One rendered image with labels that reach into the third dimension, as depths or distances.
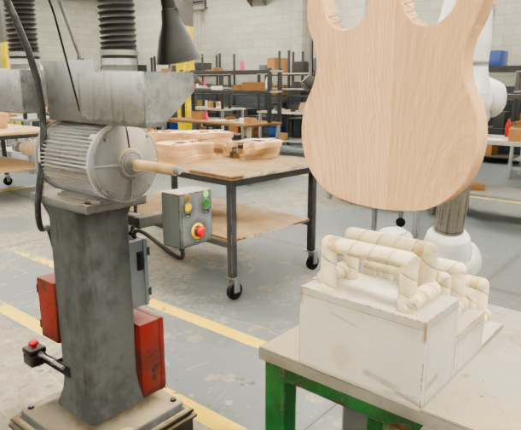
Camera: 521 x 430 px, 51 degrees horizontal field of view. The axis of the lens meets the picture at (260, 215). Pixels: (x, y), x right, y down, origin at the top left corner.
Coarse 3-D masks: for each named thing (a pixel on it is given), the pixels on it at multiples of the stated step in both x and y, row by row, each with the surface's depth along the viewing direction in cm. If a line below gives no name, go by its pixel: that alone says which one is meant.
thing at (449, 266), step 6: (438, 258) 119; (438, 264) 118; (444, 264) 117; (450, 264) 117; (456, 264) 116; (462, 264) 116; (444, 270) 117; (450, 270) 116; (456, 270) 116; (462, 270) 115
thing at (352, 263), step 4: (344, 236) 113; (344, 256) 114; (348, 256) 114; (344, 260) 114; (348, 260) 114; (352, 260) 114; (356, 260) 114; (348, 264) 114; (352, 264) 114; (356, 264) 114; (352, 268) 114; (356, 268) 114; (352, 272) 114; (356, 272) 115; (344, 276) 115; (348, 276) 114; (352, 276) 114; (356, 276) 115
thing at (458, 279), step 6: (450, 276) 117; (456, 276) 116; (462, 276) 116; (456, 282) 116; (462, 282) 116; (450, 288) 117; (456, 288) 116; (462, 288) 116; (450, 294) 118; (456, 294) 117; (462, 294) 117
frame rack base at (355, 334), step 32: (320, 288) 110; (352, 288) 110; (384, 288) 110; (320, 320) 110; (352, 320) 104; (384, 320) 100; (416, 320) 95; (448, 320) 102; (320, 352) 111; (352, 352) 106; (384, 352) 101; (416, 352) 97; (448, 352) 105; (352, 384) 107; (384, 384) 102; (416, 384) 98
